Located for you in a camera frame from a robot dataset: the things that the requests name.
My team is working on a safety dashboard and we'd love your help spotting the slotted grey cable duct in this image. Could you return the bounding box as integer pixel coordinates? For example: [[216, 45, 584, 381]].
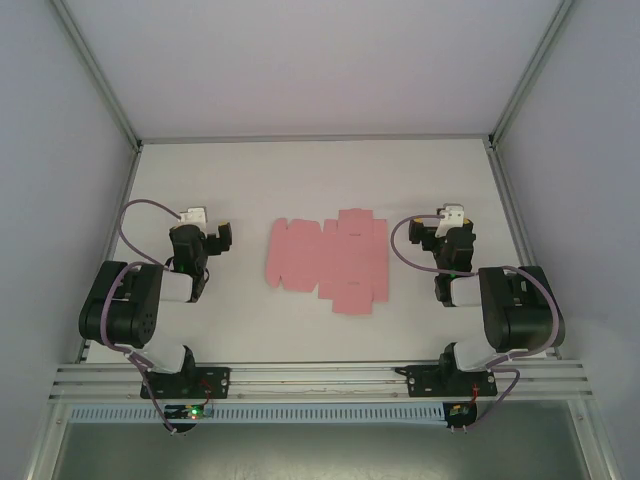
[[67, 403, 447, 425]]

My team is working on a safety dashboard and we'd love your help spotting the pink paper box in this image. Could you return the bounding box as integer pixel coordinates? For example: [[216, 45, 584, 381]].
[[263, 208, 390, 316]]

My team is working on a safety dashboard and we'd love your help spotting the circuit board with lit LED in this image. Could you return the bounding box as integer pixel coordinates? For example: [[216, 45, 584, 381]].
[[167, 403, 214, 421]]

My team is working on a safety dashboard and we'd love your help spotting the aluminium frame post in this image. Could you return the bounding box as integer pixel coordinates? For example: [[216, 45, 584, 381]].
[[487, 0, 576, 151], [49, 0, 145, 151]]

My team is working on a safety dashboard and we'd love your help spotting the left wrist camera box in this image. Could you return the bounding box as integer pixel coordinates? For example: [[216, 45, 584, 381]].
[[178, 204, 209, 227]]

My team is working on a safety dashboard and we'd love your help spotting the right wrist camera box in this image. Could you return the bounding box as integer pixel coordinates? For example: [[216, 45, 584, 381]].
[[433, 203, 466, 239]]

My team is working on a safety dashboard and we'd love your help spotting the aluminium table edge rail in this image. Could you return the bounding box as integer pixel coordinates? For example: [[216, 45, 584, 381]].
[[74, 144, 146, 366], [139, 132, 494, 146], [487, 142, 561, 361]]

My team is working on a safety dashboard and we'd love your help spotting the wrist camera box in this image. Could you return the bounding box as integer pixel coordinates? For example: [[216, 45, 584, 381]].
[[178, 204, 209, 227], [433, 203, 466, 239]]

